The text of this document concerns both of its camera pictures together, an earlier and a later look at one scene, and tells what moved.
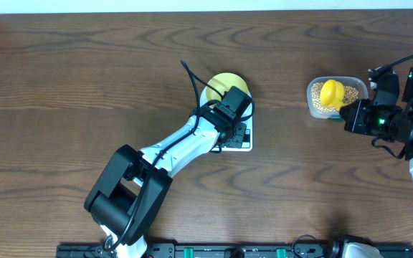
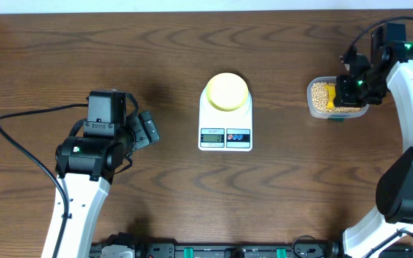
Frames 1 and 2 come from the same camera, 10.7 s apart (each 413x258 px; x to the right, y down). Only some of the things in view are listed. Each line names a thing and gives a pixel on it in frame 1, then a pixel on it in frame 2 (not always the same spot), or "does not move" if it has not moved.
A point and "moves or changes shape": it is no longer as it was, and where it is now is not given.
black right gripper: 355,123 -> 343,98
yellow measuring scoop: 332,94 moves or changes shape
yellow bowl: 222,82 does not move
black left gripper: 237,129 -> 143,138
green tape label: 335,119 does not move
